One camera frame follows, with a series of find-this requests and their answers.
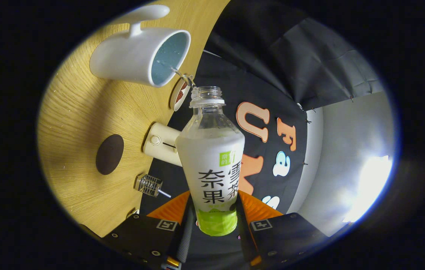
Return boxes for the dark brown round coaster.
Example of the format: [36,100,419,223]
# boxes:
[96,134,125,176]

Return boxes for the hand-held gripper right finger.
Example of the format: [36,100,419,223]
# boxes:
[235,190,327,267]

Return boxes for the large ceiling light panel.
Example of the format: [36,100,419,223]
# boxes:
[342,155,393,224]

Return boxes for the cream toaster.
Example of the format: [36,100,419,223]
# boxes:
[143,122,183,167]

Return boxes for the clear juice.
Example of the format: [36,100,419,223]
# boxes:
[170,66,196,89]

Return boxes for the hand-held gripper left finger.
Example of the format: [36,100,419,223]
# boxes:
[102,190,194,270]

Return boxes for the wooden table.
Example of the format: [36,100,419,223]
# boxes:
[37,0,232,239]

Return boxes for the clear bottle white green label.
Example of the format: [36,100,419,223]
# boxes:
[176,86,246,237]

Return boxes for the white cup blue inside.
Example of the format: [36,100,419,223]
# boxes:
[89,4,191,87]

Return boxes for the metal wire utensil holder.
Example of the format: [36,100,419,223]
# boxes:
[134,174,163,198]

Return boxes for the small white oval plate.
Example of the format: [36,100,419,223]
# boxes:
[169,78,191,112]

